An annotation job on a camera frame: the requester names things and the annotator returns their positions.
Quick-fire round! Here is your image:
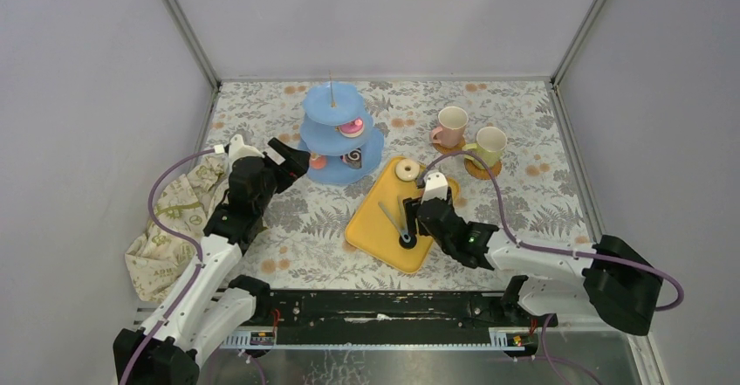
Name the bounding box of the red sugared pastry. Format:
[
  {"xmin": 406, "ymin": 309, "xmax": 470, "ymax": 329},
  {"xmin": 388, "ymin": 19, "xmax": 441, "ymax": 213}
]
[{"xmin": 309, "ymin": 153, "xmax": 327, "ymax": 170}]

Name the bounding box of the blue three-tier cake stand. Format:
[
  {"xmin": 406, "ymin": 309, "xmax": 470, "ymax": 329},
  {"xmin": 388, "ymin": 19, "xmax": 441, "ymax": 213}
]
[{"xmin": 299, "ymin": 79, "xmax": 384, "ymax": 185}]

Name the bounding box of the chocolate swirl roll cake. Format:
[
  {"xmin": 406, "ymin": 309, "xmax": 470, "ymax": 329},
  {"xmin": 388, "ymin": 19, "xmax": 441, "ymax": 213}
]
[{"xmin": 340, "ymin": 148, "xmax": 363, "ymax": 169}]

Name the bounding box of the pink sprinkled donut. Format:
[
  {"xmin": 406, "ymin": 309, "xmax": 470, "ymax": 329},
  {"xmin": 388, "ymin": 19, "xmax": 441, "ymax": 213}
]
[{"xmin": 336, "ymin": 118, "xmax": 365, "ymax": 139}]

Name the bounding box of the white glazed donut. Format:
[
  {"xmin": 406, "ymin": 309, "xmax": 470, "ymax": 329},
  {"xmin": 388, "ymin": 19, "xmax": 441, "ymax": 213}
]
[{"xmin": 394, "ymin": 158, "xmax": 421, "ymax": 182}]

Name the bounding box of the yellow serving tray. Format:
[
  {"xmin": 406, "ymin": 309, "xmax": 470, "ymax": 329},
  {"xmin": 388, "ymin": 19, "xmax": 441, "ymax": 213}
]
[{"xmin": 345, "ymin": 155, "xmax": 433, "ymax": 274}]

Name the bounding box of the green ceramic mug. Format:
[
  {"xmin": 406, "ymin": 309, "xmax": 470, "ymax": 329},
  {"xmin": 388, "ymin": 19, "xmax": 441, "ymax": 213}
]
[{"xmin": 462, "ymin": 127, "xmax": 508, "ymax": 169}]

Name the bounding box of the pink ceramic mug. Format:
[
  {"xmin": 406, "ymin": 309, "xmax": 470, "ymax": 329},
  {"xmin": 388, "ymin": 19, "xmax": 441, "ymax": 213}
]
[{"xmin": 429, "ymin": 106, "xmax": 469, "ymax": 148}]

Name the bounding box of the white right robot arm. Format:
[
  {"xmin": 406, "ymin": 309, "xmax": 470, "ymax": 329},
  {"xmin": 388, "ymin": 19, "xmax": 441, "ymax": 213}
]
[{"xmin": 402, "ymin": 198, "xmax": 663, "ymax": 336}]

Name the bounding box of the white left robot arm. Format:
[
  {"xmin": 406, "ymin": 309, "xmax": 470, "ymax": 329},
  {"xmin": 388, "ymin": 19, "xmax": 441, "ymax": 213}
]
[{"xmin": 113, "ymin": 135, "xmax": 311, "ymax": 384}]

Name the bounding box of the black sandwich cookie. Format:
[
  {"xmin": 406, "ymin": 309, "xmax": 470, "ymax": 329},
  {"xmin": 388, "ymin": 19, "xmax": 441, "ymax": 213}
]
[{"xmin": 399, "ymin": 234, "xmax": 417, "ymax": 250}]

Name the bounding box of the woven rattan coaster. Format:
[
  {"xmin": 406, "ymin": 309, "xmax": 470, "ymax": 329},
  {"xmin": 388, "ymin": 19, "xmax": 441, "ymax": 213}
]
[
  {"xmin": 432, "ymin": 140, "xmax": 466, "ymax": 155},
  {"xmin": 464, "ymin": 160, "xmax": 503, "ymax": 180}
]

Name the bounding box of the floral tablecloth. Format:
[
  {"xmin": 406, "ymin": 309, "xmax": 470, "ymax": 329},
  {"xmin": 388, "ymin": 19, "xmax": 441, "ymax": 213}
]
[{"xmin": 206, "ymin": 81, "xmax": 593, "ymax": 291}]

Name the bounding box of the beige printed cloth bag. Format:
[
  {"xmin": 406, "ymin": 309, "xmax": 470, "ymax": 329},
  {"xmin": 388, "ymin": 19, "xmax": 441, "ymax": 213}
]
[{"xmin": 124, "ymin": 155, "xmax": 228, "ymax": 303}]

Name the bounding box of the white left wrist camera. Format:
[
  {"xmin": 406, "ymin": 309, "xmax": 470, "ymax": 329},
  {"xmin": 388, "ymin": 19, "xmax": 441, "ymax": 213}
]
[{"xmin": 227, "ymin": 134, "xmax": 264, "ymax": 162}]

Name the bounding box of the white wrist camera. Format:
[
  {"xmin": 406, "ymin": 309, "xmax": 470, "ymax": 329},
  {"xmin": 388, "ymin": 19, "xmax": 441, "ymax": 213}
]
[
  {"xmin": 227, "ymin": 134, "xmax": 264, "ymax": 162},
  {"xmin": 421, "ymin": 171, "xmax": 449, "ymax": 203}
]

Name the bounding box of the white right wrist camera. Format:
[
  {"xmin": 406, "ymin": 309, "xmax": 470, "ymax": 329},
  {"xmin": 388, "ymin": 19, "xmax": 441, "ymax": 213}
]
[{"xmin": 421, "ymin": 171, "xmax": 449, "ymax": 203}]

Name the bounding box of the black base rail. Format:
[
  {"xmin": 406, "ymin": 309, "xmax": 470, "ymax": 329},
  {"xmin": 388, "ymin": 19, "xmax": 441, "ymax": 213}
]
[{"xmin": 246, "ymin": 289, "xmax": 558, "ymax": 348}]

